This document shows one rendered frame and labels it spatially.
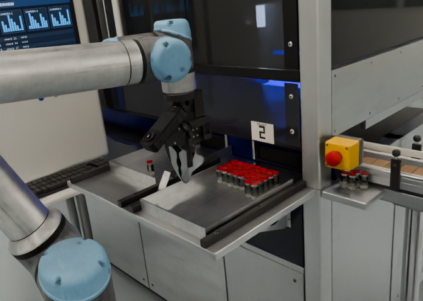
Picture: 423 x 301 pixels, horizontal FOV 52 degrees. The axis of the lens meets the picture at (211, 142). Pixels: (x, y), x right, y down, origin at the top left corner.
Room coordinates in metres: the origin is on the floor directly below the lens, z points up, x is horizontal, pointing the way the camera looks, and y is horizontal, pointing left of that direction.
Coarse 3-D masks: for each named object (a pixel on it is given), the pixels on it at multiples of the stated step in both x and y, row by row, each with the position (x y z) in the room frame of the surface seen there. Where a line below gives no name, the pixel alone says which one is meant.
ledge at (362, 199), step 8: (336, 184) 1.13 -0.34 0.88; (328, 192) 1.09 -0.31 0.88; (336, 192) 1.08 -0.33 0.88; (344, 192) 1.08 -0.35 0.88; (352, 192) 1.07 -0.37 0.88; (360, 192) 1.07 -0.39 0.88; (368, 192) 1.06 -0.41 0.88; (376, 192) 1.06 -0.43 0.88; (384, 192) 1.07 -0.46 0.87; (336, 200) 1.06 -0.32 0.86; (344, 200) 1.04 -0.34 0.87; (352, 200) 1.03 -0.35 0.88; (360, 200) 1.02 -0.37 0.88; (368, 200) 1.02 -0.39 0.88; (376, 200) 1.04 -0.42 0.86; (360, 208) 1.01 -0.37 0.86
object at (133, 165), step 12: (132, 156) 1.47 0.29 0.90; (144, 156) 1.50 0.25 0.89; (156, 156) 1.50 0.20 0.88; (204, 156) 1.45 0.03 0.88; (216, 156) 1.40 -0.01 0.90; (120, 168) 1.36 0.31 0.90; (132, 168) 1.40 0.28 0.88; (144, 168) 1.39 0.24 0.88; (156, 168) 1.38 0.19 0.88; (168, 168) 1.37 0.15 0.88; (144, 180) 1.26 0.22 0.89; (156, 180) 1.22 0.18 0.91
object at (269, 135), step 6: (252, 126) 1.27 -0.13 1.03; (258, 126) 1.25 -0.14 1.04; (264, 126) 1.23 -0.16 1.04; (270, 126) 1.22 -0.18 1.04; (252, 132) 1.27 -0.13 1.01; (258, 132) 1.25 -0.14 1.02; (270, 132) 1.22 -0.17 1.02; (252, 138) 1.27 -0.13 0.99; (258, 138) 1.25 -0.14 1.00; (270, 138) 1.22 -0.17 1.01
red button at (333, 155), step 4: (328, 152) 1.05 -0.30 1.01; (332, 152) 1.04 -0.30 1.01; (336, 152) 1.04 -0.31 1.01; (328, 156) 1.04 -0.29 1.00; (332, 156) 1.03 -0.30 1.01; (336, 156) 1.03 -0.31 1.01; (340, 156) 1.03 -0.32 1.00; (328, 160) 1.04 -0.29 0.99; (332, 160) 1.03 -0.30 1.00; (336, 160) 1.02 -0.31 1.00; (340, 160) 1.03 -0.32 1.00; (332, 164) 1.03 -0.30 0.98; (336, 164) 1.03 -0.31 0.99
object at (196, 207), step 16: (192, 176) 1.21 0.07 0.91; (208, 176) 1.25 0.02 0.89; (160, 192) 1.12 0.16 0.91; (176, 192) 1.16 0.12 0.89; (192, 192) 1.16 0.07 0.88; (208, 192) 1.15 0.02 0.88; (224, 192) 1.14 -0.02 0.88; (240, 192) 1.13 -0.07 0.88; (272, 192) 1.06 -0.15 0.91; (144, 208) 1.07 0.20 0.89; (160, 208) 1.02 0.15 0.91; (176, 208) 1.07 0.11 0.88; (192, 208) 1.06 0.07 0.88; (208, 208) 1.05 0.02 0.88; (224, 208) 1.04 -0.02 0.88; (240, 208) 0.97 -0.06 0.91; (176, 224) 0.97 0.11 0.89; (192, 224) 0.92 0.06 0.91; (208, 224) 0.97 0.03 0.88; (224, 224) 0.93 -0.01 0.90
